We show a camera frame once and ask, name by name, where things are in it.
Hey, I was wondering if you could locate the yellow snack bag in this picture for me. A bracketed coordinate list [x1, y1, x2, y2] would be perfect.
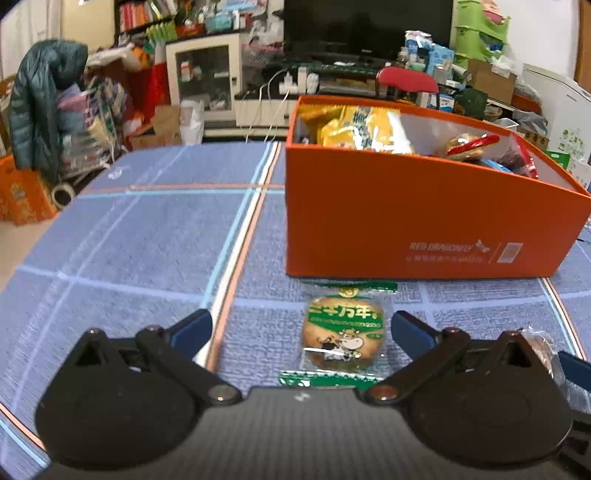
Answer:
[297, 105, 415, 155]

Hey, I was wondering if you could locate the green wrapped round cookie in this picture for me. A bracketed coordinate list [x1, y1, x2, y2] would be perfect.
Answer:
[279, 279, 398, 390]

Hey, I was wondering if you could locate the black flat television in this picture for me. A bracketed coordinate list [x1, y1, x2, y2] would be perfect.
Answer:
[283, 0, 454, 59]

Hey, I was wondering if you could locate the brown cardboard box left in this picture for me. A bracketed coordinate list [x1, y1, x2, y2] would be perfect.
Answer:
[128, 105, 182, 151]

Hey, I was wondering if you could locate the white tv stand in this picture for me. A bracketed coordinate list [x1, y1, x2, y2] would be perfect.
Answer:
[204, 88, 298, 142]

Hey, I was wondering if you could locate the brown cardboard box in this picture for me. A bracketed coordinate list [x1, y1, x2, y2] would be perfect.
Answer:
[466, 59, 517, 104]
[128, 105, 182, 151]

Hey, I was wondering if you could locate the white glass door cabinet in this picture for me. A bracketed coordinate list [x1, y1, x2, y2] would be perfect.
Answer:
[165, 33, 245, 122]

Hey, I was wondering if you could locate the brown cardboard box right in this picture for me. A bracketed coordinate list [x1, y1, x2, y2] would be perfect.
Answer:
[466, 59, 517, 104]

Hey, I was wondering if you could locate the white chest freezer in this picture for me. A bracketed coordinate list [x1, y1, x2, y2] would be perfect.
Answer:
[523, 64, 591, 164]

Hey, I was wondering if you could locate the white plastic bag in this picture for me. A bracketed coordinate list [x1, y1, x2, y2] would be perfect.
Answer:
[179, 100, 204, 146]

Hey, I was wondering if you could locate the dark green puffer jacket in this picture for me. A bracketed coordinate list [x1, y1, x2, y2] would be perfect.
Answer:
[9, 39, 88, 184]

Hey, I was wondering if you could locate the green plastic storage rack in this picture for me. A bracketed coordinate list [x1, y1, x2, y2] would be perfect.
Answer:
[454, 0, 510, 68]

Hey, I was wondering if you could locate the orange cardboard box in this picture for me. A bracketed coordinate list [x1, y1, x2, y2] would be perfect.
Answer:
[286, 95, 590, 279]

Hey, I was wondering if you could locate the orange carton on floor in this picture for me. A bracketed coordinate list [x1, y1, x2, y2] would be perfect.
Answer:
[0, 155, 58, 226]

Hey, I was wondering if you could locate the dark bookshelf with books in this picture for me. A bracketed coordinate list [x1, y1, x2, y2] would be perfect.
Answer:
[114, 0, 178, 42]

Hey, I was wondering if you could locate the blue snack packet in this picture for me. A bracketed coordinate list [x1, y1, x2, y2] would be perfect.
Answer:
[479, 159, 512, 173]

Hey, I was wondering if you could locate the red folding chair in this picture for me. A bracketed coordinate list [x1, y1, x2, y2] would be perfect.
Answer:
[375, 66, 439, 98]

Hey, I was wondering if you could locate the clear brown cake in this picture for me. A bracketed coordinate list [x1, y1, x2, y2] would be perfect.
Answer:
[442, 133, 501, 162]

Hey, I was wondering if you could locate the blue plaid tablecloth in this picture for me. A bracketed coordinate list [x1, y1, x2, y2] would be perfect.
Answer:
[1, 142, 590, 479]

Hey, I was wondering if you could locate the dark red snack packet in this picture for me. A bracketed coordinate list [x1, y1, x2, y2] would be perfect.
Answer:
[497, 136, 539, 179]

